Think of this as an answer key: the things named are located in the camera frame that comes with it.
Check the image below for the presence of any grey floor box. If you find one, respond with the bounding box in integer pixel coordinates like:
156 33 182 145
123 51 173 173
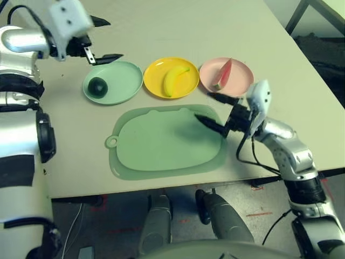
77 247 94 259

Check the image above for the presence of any yellow plastic plate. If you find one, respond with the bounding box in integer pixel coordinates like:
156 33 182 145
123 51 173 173
143 56 200 100

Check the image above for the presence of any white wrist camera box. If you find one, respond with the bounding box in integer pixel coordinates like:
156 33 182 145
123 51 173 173
48 0 95 63
245 79 271 135

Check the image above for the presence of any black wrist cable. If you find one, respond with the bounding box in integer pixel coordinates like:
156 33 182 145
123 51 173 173
6 5 52 48
236 132 282 176

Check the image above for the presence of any green plastic plate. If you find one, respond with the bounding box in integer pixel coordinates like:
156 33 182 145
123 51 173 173
82 60 143 105

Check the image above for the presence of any red watermelon slice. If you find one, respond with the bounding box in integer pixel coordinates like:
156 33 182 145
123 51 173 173
212 58 233 91

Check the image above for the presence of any pink plastic plate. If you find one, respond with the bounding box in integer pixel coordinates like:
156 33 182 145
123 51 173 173
199 57 254 98

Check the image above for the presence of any black hanging arm cable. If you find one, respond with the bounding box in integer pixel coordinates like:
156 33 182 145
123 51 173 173
263 210 293 245

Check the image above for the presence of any grey left robot leg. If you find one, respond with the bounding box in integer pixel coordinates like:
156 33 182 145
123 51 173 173
139 193 173 254

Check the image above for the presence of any white floor cable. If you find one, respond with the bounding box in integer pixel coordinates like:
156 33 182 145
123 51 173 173
60 203 83 259

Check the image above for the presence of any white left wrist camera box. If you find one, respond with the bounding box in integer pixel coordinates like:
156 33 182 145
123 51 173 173
48 0 95 63

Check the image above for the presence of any dark floor rug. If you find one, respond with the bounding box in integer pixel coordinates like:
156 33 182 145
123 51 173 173
292 32 345 90

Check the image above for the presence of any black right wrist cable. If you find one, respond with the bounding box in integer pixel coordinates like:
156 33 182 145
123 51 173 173
236 132 282 176

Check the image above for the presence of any green cutting board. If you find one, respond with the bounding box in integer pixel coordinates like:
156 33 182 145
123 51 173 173
105 104 228 181

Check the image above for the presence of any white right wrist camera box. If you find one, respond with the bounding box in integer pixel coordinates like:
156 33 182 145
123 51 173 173
245 79 271 135

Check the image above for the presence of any grey right robot leg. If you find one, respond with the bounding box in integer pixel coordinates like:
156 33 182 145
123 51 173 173
195 188 256 243

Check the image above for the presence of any dark green avocado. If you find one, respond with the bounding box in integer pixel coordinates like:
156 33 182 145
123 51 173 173
87 77 109 98

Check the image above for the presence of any black-framed side table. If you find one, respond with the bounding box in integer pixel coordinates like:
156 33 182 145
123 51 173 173
285 0 345 36

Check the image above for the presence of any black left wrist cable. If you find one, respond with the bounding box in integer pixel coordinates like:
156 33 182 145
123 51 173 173
6 5 52 48

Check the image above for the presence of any pale grey robot torso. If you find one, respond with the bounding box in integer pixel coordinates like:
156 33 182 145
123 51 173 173
140 238 300 259

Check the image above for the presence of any grey robot leg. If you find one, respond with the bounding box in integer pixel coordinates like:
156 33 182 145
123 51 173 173
139 193 173 254
195 188 256 243

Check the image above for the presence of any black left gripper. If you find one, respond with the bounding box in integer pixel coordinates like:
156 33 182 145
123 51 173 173
66 15 125 67

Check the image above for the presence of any yellow banana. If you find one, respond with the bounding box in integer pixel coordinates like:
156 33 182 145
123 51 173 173
163 66 191 98

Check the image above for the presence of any black table frame bar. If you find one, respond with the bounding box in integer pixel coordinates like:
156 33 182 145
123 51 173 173
250 175 286 188

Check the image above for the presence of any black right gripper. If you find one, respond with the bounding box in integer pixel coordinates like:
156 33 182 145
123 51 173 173
194 92 256 139

